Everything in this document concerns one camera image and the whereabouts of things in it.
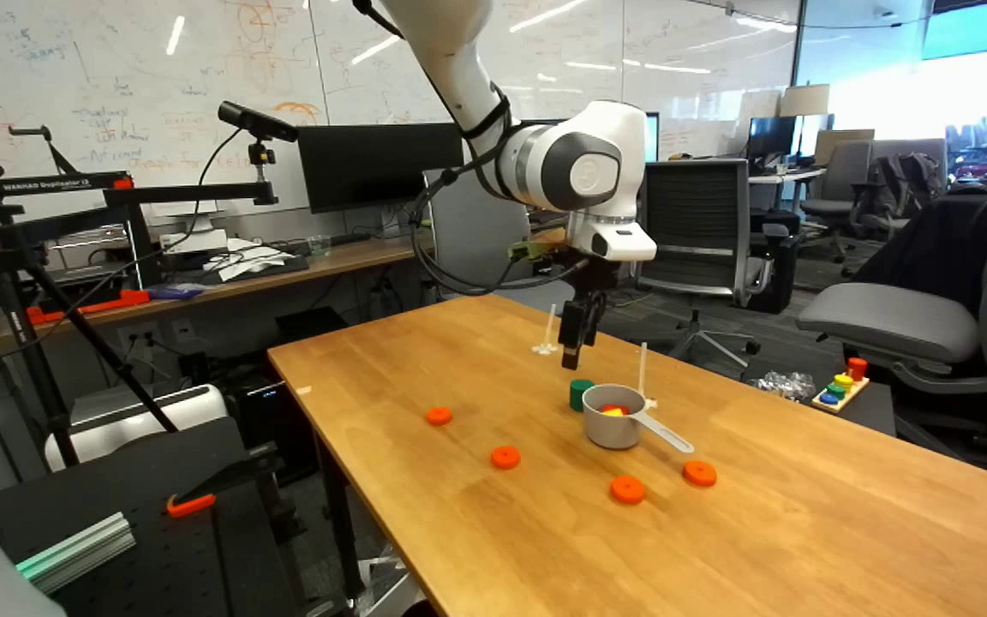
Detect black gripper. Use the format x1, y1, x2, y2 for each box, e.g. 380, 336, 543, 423
555, 252, 622, 372

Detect clear wine glass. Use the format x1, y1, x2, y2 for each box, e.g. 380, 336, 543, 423
532, 299, 564, 359

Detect clear plastic peg stand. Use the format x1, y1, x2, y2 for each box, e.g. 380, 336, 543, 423
631, 339, 658, 412

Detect black mesh office chair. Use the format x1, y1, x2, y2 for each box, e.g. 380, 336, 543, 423
634, 154, 799, 372

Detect lit computer monitor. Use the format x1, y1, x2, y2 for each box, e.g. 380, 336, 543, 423
637, 111, 664, 164

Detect crumpled clear plastic bag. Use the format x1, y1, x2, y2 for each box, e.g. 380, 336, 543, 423
762, 367, 819, 406

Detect colourful stacking toy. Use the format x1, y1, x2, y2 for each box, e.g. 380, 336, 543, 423
812, 352, 873, 414

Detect black unlit monitor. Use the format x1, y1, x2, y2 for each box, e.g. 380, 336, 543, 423
292, 121, 469, 216

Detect gray background office chair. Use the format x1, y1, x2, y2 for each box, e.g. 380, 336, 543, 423
799, 128, 879, 238

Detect low black side table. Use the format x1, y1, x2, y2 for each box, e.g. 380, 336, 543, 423
731, 359, 900, 441

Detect white papers pile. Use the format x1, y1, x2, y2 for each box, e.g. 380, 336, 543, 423
194, 239, 299, 286

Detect white cylinder roll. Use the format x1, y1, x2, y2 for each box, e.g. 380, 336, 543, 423
40, 382, 233, 478

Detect black equipment case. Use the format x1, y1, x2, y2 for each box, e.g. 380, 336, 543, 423
0, 431, 326, 617

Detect flat red tool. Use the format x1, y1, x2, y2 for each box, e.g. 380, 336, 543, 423
24, 286, 154, 332

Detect silver green tube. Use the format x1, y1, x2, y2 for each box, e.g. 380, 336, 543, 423
10, 507, 141, 596

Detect gray pot with handle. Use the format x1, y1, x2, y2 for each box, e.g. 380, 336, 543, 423
578, 382, 700, 459

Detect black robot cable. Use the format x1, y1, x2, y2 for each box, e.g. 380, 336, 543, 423
407, 97, 589, 303

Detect long wooden wall desk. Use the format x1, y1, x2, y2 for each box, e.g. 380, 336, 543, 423
0, 219, 589, 346

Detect black camera on boom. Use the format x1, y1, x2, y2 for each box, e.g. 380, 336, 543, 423
215, 98, 302, 147

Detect orange clamp handle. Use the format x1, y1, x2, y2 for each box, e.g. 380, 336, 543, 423
161, 490, 222, 524

